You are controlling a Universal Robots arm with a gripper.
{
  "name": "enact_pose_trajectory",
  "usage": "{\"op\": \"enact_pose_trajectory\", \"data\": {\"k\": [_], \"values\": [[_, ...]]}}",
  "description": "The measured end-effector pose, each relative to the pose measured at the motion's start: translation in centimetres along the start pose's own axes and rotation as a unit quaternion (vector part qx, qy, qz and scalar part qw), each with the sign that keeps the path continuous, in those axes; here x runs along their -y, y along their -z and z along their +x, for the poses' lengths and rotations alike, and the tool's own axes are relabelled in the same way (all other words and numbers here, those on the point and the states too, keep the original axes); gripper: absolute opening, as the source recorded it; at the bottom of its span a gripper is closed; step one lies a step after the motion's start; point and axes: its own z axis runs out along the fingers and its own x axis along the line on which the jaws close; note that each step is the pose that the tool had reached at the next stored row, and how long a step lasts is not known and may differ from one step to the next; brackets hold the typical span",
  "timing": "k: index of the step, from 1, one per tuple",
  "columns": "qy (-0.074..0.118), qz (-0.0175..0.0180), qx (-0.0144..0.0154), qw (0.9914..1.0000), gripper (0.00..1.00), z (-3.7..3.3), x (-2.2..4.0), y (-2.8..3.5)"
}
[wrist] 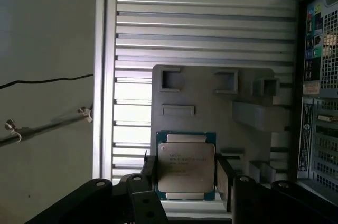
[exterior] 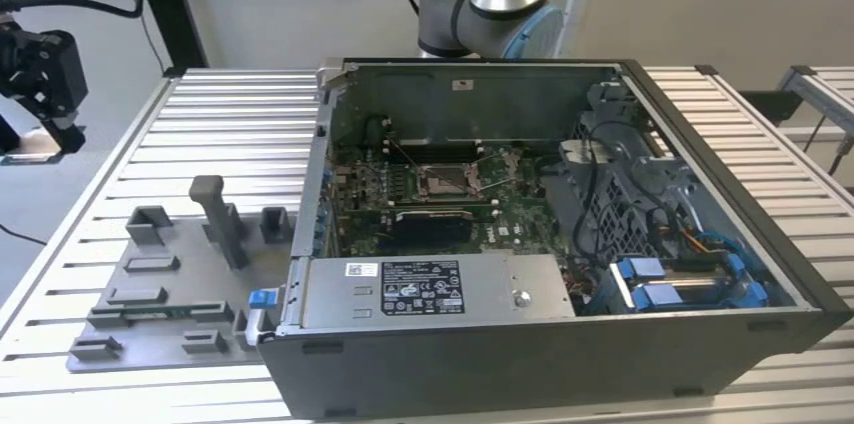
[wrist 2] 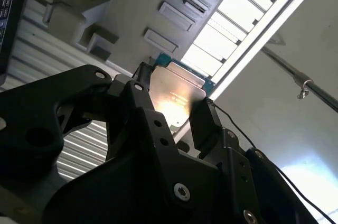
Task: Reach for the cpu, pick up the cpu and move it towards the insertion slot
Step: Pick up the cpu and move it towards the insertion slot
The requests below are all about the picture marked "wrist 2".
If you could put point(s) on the silver CPU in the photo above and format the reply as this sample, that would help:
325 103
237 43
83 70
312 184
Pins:
177 86

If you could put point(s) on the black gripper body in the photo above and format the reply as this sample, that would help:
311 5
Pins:
118 195

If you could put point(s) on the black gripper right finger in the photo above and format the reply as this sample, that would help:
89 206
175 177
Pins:
237 195

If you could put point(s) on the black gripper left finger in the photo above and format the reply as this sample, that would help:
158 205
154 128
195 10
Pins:
31 113

